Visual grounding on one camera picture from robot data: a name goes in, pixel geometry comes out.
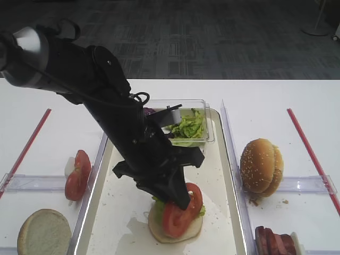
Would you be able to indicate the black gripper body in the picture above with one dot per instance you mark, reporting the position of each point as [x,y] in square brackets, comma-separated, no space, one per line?
[149,155]

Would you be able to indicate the left long clear divider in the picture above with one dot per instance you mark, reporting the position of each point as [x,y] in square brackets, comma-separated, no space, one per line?
[90,191]

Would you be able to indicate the bottom bun on tray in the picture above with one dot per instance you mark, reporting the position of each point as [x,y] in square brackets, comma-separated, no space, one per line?
[158,233]

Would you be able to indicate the purple cabbage leaves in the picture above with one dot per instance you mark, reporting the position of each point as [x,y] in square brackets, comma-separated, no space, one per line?
[148,111]

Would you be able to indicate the green lettuce leaf on bun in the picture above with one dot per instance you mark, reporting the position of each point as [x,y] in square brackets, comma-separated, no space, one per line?
[159,210]

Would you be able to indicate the clear rail upper right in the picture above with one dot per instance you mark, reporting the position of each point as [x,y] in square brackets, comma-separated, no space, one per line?
[318,184]

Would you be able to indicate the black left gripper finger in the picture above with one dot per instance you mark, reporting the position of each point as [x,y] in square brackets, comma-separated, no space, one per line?
[159,190]

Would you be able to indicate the white tomato stopper block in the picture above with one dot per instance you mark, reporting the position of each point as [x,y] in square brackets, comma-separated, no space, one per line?
[69,167]

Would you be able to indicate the clear rail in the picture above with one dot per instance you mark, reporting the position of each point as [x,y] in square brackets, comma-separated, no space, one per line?
[318,184]
[322,252]
[32,183]

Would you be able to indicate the clear plastic container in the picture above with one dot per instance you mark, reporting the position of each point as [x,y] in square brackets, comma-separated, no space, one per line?
[198,104]

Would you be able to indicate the white patty stopper block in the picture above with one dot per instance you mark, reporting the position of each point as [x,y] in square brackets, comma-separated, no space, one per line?
[300,250]

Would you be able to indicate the green lettuce in container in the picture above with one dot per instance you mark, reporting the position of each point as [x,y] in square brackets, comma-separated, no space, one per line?
[190,131]

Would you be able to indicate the long clear divider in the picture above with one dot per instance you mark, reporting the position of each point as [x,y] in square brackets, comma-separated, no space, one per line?
[90,191]
[249,243]

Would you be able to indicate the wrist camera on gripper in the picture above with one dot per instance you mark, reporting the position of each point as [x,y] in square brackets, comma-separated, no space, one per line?
[168,116]

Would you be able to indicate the clear rail lower right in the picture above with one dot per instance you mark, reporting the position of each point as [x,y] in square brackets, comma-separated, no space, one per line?
[322,252]

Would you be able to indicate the bun half standing left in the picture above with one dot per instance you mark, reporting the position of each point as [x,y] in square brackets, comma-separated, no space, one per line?
[46,231]

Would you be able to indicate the clear rail upper left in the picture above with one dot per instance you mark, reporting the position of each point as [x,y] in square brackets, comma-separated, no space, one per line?
[32,183]

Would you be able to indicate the white metal tray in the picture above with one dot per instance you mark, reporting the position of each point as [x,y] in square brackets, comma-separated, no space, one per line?
[117,220]

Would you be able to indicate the meat patty slices stack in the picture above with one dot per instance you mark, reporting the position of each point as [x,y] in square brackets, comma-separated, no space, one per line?
[268,242]

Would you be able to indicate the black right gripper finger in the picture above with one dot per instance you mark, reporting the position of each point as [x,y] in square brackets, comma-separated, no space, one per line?
[176,188]

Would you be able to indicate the standing tomato slices stack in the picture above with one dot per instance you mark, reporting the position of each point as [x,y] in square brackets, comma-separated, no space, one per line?
[76,182]

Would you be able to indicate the white floor stand base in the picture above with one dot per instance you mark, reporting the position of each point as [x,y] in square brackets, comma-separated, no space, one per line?
[317,29]

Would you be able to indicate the red strip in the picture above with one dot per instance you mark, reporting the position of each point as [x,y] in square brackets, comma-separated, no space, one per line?
[313,156]
[26,151]

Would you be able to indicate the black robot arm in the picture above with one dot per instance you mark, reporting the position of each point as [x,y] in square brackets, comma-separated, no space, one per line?
[39,58]

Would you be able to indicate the left red strip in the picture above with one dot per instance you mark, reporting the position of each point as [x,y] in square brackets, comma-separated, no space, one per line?
[26,151]

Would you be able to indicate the sesame burger buns stack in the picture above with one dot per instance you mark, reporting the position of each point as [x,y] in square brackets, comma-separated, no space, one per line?
[261,167]

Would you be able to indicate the right red strip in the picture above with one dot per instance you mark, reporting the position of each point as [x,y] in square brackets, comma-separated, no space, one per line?
[313,156]

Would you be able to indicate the right long clear divider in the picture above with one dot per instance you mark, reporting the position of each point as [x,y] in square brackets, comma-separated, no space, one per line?
[249,243]

